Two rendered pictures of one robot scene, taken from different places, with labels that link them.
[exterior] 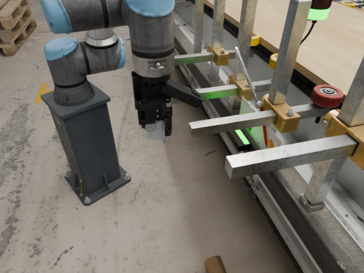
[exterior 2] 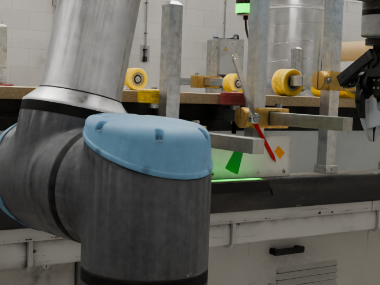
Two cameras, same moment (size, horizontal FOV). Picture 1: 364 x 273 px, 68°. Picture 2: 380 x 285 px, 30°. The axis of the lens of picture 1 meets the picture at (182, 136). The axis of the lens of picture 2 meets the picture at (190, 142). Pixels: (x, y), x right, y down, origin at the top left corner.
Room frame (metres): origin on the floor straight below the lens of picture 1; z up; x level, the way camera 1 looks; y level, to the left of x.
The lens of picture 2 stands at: (1.40, 1.33, 0.91)
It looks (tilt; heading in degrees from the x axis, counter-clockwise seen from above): 4 degrees down; 251
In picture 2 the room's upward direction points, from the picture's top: 2 degrees clockwise
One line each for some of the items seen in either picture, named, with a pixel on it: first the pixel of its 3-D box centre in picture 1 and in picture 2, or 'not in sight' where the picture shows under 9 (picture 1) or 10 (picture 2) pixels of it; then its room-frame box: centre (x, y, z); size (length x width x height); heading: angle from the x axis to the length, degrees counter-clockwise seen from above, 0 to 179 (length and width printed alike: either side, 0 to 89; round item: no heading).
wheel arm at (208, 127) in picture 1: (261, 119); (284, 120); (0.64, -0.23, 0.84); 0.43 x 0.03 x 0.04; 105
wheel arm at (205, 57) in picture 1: (205, 57); not in sight; (1.12, -0.10, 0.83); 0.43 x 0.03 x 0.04; 105
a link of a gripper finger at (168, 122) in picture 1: (166, 119); not in sight; (0.54, 0.04, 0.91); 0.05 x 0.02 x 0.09; 15
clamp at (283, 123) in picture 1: (278, 111); (260, 117); (0.67, -0.29, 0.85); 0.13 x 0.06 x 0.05; 15
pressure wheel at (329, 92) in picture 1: (322, 106); (234, 112); (0.69, -0.42, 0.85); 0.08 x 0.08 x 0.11
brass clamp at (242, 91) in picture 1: (240, 86); not in sight; (0.91, -0.22, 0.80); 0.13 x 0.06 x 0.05; 15
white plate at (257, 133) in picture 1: (256, 128); (249, 157); (0.71, -0.25, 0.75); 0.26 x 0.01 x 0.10; 15
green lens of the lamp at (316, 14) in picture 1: (314, 11); (247, 9); (0.70, -0.32, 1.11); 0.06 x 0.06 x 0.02
